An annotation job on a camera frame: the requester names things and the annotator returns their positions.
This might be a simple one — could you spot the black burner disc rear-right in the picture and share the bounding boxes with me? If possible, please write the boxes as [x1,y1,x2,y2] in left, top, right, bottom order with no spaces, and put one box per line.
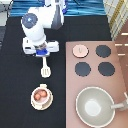
[96,45,111,58]

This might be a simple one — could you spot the black burner disc front-left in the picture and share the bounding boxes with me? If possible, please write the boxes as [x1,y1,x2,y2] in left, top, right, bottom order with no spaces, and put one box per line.
[75,62,91,77]

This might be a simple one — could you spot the black burner disc front-right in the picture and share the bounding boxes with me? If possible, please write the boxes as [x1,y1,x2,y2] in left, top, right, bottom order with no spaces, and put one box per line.
[98,62,115,76]

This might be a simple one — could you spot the large grey-white wok pan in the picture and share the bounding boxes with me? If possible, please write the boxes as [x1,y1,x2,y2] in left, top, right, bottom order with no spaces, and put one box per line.
[75,87,128,128]

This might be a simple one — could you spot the pink pot lid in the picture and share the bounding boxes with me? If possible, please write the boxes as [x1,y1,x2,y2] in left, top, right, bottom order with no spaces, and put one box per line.
[73,44,89,58]

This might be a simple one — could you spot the black table mat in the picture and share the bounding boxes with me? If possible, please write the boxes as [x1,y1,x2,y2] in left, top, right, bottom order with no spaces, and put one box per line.
[0,16,110,128]

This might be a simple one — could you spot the cream slotted spatula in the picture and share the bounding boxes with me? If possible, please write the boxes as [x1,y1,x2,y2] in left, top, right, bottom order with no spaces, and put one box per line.
[41,57,51,78]

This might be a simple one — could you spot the white gripper body blue ring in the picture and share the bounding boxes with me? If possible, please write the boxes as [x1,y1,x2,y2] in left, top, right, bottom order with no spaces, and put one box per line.
[22,37,59,56]

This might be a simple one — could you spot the pink toy stove board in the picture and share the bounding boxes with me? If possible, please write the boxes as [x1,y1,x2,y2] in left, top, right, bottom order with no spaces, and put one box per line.
[66,41,128,128]

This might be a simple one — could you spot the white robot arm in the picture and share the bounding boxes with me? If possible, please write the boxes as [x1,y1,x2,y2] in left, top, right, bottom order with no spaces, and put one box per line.
[21,0,66,57]

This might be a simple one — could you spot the pink toy pot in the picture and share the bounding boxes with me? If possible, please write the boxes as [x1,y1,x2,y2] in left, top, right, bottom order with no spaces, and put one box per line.
[31,84,50,109]

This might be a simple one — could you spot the cream round plate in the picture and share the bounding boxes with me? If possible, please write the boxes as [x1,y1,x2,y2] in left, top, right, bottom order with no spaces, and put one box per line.
[31,87,53,110]

